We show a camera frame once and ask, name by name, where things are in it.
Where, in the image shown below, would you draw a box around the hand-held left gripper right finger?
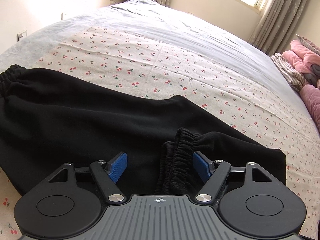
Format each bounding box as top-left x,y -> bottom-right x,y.
192,151 -> 273,203

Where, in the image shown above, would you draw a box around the striped folded cloth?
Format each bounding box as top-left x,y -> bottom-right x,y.
270,52 -> 309,93

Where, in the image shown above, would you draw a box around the mauve pink folded quilt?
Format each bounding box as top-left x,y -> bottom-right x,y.
299,84 -> 320,128

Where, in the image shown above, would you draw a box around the black pants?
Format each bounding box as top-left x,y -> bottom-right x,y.
0,64 -> 287,197

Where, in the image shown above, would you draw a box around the blue-grey bed sheet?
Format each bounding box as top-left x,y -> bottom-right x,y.
0,0 -> 312,120

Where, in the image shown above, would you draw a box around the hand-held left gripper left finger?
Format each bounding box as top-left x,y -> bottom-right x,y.
47,151 -> 128,205

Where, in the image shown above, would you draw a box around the light pink folded blanket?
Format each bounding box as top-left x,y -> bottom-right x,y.
282,34 -> 320,86

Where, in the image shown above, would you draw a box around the cherry print bed sheet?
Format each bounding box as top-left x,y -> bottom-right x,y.
0,26 -> 320,240

